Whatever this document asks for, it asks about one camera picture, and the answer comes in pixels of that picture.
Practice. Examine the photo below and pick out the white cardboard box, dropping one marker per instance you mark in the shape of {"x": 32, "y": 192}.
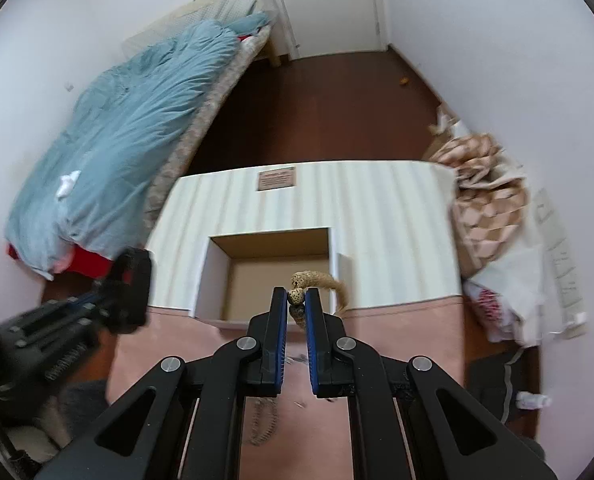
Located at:
{"x": 239, "y": 271}

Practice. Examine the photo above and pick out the red white plastic bag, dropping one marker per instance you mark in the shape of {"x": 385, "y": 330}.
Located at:
{"x": 493, "y": 312}

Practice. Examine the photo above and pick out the white door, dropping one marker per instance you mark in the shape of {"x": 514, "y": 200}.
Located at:
{"x": 326, "y": 27}

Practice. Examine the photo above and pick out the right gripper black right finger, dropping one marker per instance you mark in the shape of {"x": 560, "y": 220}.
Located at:
{"x": 410, "y": 419}

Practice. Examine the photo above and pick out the brown label patch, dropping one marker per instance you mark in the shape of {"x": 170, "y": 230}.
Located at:
{"x": 274, "y": 179}

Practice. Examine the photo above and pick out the white plastic bottle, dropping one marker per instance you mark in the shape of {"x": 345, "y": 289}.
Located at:
{"x": 528, "y": 401}

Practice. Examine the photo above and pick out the white wall socket strip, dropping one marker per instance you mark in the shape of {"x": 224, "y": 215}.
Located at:
{"x": 572, "y": 310}

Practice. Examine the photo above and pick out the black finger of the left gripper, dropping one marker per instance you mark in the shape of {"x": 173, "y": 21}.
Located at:
{"x": 123, "y": 295}

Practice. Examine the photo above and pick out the blue duvet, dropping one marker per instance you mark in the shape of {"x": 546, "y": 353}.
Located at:
{"x": 90, "y": 188}

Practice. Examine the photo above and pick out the bed with patterned mattress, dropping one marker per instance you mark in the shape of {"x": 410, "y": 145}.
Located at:
{"x": 224, "y": 11}

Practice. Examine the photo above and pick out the red sheet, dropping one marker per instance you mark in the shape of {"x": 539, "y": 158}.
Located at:
{"x": 75, "y": 260}

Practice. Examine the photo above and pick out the checkered beige blanket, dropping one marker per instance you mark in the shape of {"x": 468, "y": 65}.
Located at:
{"x": 491, "y": 199}

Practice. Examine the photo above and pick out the striped pink table mat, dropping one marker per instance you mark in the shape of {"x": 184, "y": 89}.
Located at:
{"x": 398, "y": 290}

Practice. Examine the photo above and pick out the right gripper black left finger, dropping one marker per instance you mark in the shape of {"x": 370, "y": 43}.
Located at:
{"x": 183, "y": 420}

